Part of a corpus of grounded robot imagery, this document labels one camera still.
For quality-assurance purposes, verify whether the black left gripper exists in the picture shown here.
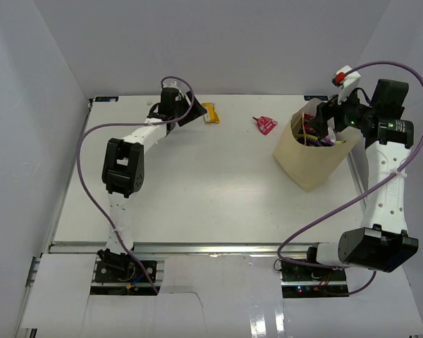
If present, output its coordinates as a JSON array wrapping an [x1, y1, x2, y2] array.
[[173, 91, 207, 127]]

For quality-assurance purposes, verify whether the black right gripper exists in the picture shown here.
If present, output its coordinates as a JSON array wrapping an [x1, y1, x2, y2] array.
[[308, 84, 376, 139]]

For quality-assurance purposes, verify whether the yellow snack bar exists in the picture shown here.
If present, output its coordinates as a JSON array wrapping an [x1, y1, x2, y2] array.
[[202, 103, 220, 124]]

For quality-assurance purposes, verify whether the purple white snack packet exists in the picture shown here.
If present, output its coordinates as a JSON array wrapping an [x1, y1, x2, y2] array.
[[301, 112, 317, 136]]

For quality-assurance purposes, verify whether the dark blue chips bag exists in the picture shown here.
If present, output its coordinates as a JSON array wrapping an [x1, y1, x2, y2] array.
[[293, 133, 345, 147]]

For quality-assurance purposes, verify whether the red candy packet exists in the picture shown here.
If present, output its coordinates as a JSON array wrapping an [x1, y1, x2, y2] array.
[[252, 116, 278, 135]]

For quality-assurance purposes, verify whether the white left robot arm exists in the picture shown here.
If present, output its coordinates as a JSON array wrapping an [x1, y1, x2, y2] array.
[[98, 87, 205, 281]]

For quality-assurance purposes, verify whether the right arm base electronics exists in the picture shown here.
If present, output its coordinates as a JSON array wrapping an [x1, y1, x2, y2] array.
[[273, 258, 349, 299]]

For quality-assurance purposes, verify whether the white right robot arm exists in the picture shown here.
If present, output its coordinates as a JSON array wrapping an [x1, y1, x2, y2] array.
[[304, 79, 419, 281]]

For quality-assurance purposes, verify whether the brown paper bag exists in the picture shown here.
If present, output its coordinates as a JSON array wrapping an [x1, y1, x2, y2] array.
[[273, 99, 362, 192]]

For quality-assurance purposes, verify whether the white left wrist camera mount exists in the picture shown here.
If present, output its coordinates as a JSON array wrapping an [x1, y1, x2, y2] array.
[[161, 79, 183, 100]]

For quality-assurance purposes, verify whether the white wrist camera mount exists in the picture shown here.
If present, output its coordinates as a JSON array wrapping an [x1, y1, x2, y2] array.
[[161, 79, 183, 100], [332, 65, 361, 104]]

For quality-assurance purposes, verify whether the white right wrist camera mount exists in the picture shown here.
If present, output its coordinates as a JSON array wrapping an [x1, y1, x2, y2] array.
[[332, 65, 361, 104]]

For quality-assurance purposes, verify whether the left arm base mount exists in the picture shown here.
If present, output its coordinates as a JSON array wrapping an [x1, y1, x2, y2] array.
[[90, 256, 160, 296]]

